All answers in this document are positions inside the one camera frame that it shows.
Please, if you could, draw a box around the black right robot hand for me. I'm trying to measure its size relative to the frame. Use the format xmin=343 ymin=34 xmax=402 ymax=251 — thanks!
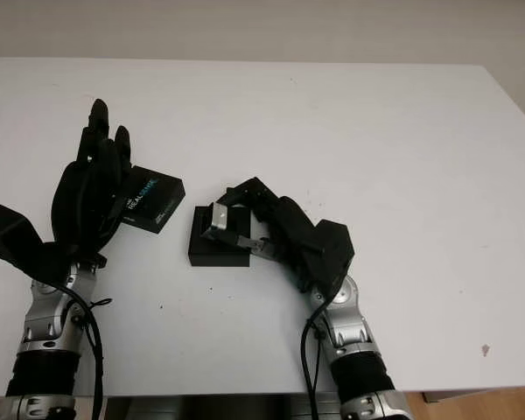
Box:
xmin=203 ymin=177 xmax=329 ymax=294

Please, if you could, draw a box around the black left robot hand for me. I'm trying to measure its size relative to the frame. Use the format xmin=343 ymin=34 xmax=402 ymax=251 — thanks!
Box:
xmin=47 ymin=98 xmax=135 ymax=264

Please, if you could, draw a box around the black RealSense box lid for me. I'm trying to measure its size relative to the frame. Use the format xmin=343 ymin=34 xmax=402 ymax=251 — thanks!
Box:
xmin=121 ymin=164 xmax=187 ymax=235

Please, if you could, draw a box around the silver depth camera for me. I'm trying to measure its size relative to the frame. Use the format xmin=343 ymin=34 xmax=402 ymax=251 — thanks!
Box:
xmin=203 ymin=201 xmax=230 ymax=240

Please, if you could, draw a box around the dark robot torso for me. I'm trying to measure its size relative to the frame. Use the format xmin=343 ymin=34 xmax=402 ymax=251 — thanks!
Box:
xmin=107 ymin=384 xmax=343 ymax=420

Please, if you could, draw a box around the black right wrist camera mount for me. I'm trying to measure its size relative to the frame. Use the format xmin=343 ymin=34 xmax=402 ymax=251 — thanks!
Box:
xmin=297 ymin=220 xmax=356 ymax=295

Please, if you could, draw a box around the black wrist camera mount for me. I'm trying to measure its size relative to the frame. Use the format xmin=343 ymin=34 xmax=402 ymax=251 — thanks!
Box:
xmin=297 ymin=220 xmax=356 ymax=295
xmin=0 ymin=204 xmax=71 ymax=281

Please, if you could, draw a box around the black camera box base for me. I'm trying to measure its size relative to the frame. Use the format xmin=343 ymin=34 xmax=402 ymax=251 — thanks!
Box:
xmin=186 ymin=205 xmax=252 ymax=269

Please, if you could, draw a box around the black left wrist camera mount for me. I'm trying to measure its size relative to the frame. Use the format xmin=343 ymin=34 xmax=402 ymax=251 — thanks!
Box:
xmin=0 ymin=204 xmax=71 ymax=281

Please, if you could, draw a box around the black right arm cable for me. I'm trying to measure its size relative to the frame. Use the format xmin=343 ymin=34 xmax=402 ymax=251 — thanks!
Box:
xmin=300 ymin=301 xmax=330 ymax=420

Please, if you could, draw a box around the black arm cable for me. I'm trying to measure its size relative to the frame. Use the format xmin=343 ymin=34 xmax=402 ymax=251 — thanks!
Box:
xmin=300 ymin=301 xmax=330 ymax=420
xmin=47 ymin=279 xmax=114 ymax=420

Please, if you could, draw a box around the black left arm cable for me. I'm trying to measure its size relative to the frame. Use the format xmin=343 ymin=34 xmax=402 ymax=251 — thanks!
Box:
xmin=47 ymin=279 xmax=114 ymax=420

